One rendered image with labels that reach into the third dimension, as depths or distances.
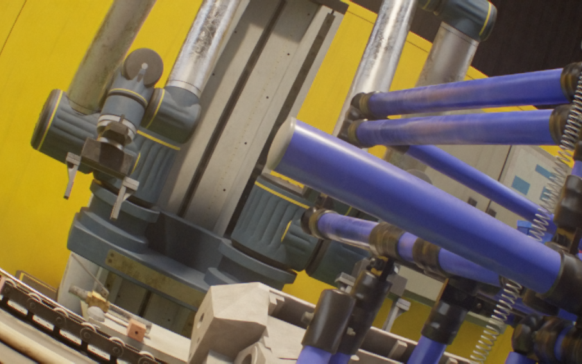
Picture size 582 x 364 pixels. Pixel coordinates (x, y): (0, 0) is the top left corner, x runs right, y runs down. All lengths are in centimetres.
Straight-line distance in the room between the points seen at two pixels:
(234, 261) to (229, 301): 117
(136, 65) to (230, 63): 97
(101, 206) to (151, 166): 20
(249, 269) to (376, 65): 69
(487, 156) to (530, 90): 316
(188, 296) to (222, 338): 117
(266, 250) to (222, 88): 58
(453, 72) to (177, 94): 85
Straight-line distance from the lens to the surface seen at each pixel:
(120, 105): 240
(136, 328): 194
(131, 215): 299
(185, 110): 262
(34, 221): 396
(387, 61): 285
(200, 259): 327
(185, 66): 266
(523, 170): 400
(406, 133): 106
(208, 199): 340
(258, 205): 307
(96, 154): 238
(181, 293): 302
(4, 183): 395
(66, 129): 295
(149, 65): 245
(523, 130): 76
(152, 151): 299
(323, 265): 309
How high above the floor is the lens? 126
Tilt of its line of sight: 3 degrees down
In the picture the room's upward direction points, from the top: 25 degrees clockwise
